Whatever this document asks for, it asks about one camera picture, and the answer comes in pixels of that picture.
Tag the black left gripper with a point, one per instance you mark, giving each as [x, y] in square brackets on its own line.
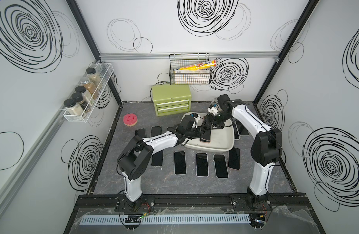
[198, 131]

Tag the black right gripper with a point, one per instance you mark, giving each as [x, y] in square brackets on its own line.
[210, 117]

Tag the white plastic storage box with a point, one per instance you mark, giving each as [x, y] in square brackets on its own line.
[222, 140]

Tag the extra black phone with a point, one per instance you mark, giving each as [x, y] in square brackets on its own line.
[141, 133]

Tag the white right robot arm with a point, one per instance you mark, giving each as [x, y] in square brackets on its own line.
[266, 148]

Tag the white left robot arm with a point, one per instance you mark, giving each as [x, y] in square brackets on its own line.
[133, 160]

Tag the white box in basket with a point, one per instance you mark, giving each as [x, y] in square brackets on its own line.
[192, 72]

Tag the green metal drawer toolbox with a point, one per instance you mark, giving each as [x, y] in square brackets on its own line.
[171, 99]

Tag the pink smiley sponge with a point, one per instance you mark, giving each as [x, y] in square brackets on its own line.
[130, 120]

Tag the spice jar brown contents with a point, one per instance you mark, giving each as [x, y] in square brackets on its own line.
[90, 86]

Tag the spice jar black lid rear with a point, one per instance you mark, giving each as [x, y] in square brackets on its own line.
[94, 76]

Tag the spice jar black lid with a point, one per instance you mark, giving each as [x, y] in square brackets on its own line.
[94, 76]
[73, 107]

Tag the spice jar dark contents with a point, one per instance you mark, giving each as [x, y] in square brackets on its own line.
[78, 97]

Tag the spice jar white contents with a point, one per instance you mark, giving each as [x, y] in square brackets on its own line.
[86, 94]

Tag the spice jar black lid front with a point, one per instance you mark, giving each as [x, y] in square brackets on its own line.
[73, 107]

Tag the black wire wall basket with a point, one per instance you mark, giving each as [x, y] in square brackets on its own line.
[189, 77]

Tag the grey slotted cable duct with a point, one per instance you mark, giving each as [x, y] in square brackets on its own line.
[166, 219]

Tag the clear wall spice shelf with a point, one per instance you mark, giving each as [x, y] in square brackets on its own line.
[96, 114]

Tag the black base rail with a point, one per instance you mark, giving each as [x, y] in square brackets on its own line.
[235, 202]

